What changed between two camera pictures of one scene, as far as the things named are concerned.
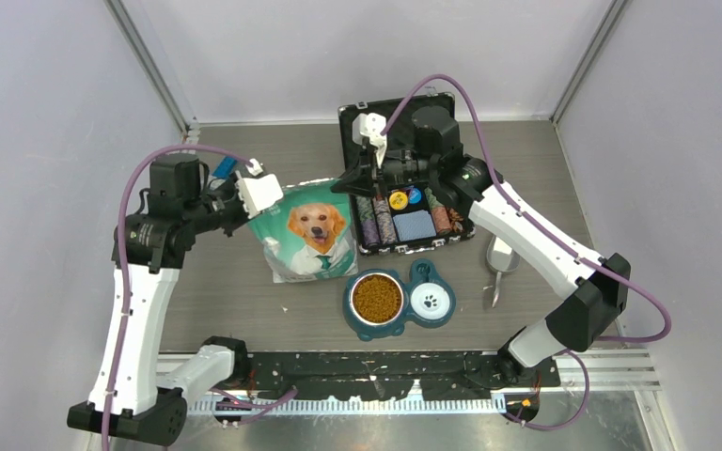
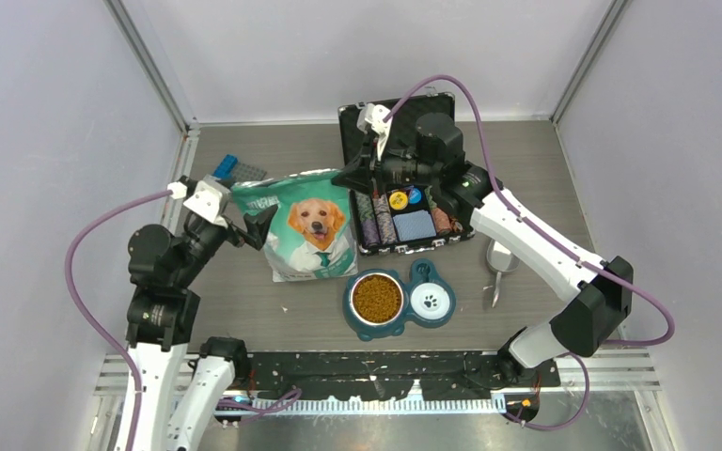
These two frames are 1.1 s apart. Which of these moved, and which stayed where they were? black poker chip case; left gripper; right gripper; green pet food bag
Moved: left gripper
Stayed: black poker chip case; right gripper; green pet food bag
